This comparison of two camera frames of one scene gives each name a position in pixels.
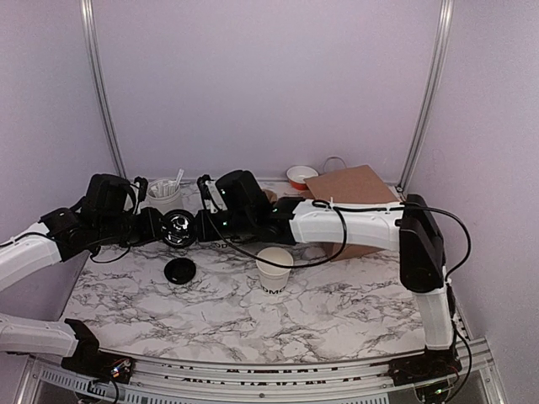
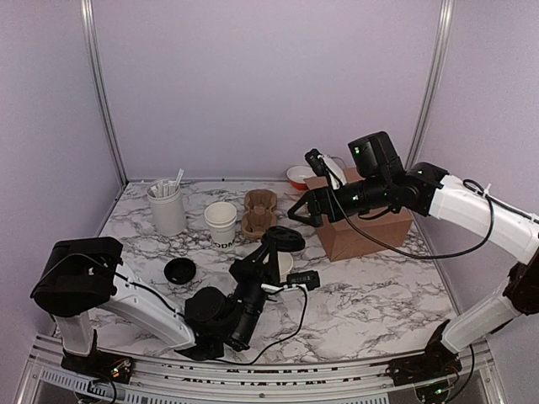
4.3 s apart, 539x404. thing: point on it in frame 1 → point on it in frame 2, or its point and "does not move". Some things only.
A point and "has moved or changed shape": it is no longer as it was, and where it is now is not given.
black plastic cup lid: [179, 271] does not move
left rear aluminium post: [93, 50] does not move
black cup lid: [178, 228] has moved or changed shape
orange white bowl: [296, 174] does not move
